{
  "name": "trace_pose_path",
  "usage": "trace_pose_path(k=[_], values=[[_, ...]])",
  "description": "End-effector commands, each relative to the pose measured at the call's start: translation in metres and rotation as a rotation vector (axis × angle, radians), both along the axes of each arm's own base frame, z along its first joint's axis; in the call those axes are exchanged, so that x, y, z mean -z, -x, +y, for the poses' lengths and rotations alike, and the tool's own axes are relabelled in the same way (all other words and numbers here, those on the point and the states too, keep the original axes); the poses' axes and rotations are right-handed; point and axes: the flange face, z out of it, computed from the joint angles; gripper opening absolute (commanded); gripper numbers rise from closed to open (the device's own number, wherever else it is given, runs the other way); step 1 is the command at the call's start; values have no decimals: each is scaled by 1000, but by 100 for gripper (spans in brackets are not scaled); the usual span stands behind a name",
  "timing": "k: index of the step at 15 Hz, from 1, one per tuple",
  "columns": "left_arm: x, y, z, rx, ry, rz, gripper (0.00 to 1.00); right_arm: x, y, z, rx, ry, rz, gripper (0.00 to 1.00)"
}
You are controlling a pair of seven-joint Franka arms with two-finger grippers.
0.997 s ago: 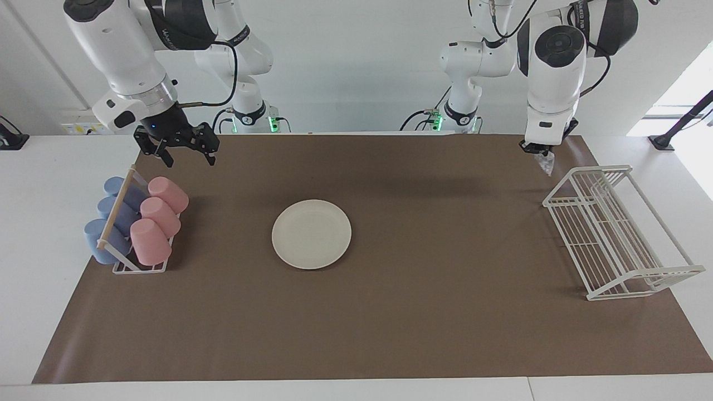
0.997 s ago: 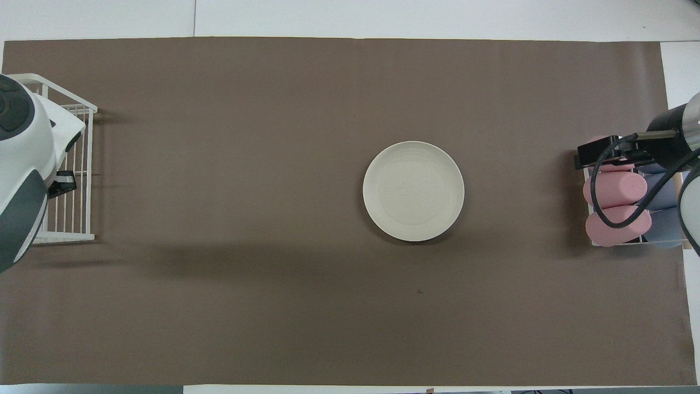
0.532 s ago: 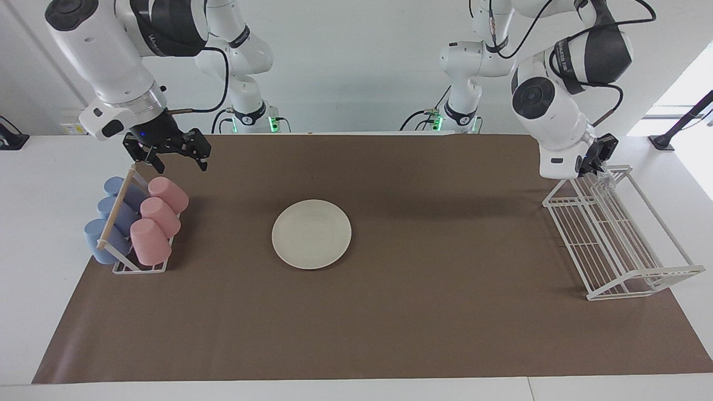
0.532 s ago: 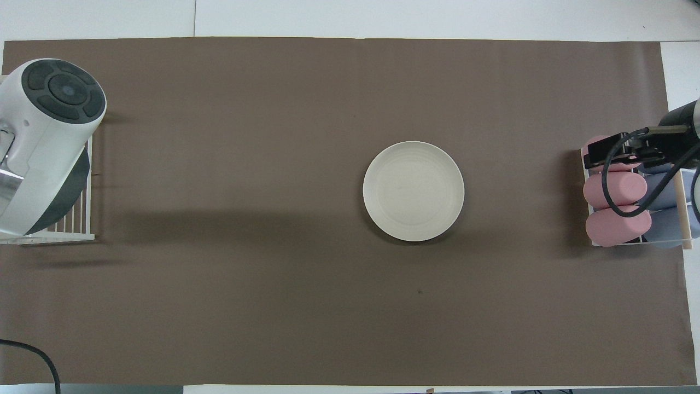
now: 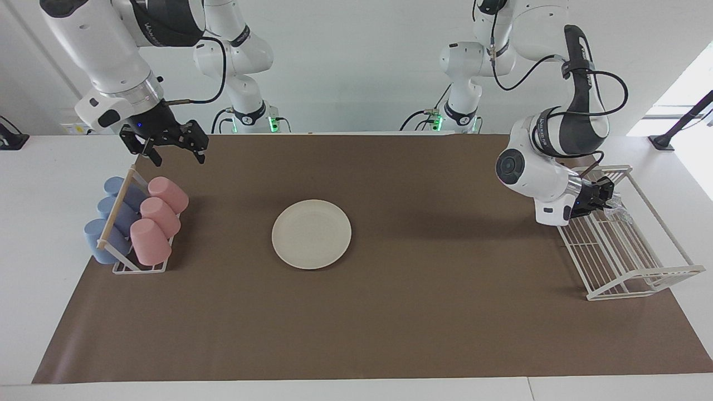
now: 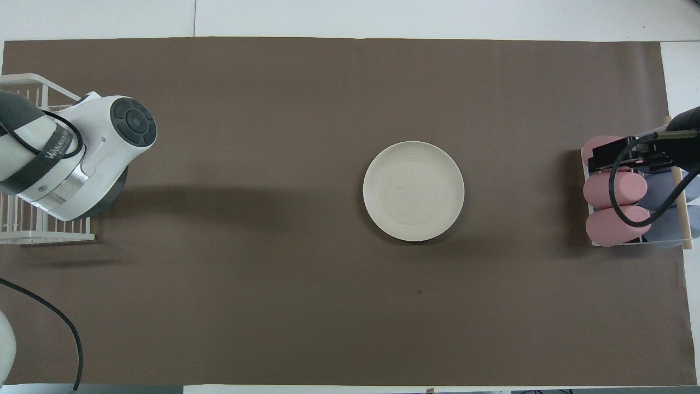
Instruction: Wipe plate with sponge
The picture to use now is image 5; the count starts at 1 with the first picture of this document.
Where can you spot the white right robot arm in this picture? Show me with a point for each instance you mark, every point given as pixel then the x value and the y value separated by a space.
pixel 106 50

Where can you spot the small black table clamp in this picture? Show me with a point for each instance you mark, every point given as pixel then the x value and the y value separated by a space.
pixel 11 139

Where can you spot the blue plastic cup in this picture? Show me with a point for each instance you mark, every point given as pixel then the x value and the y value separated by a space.
pixel 114 185
pixel 125 214
pixel 100 245

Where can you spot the pink plastic cup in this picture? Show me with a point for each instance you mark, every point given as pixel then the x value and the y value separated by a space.
pixel 150 242
pixel 161 216
pixel 170 192

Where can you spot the silver mesh sponge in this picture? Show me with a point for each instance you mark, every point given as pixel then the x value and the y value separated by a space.
pixel 618 211

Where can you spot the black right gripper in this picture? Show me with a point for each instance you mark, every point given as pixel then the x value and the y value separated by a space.
pixel 153 128

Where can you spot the white wall power outlet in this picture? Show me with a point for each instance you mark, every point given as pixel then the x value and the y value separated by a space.
pixel 69 128

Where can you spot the cream round plate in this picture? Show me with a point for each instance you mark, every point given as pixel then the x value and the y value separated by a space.
pixel 312 234

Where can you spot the white cup rack wooden rod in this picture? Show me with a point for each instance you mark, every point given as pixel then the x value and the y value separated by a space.
pixel 117 209

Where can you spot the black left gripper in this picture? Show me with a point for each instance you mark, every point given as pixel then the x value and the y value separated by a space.
pixel 586 199

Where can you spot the black pole with clamp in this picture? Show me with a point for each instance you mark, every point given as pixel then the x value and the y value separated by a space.
pixel 663 142

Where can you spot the brown table mat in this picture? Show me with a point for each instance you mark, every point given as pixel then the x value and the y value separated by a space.
pixel 445 278

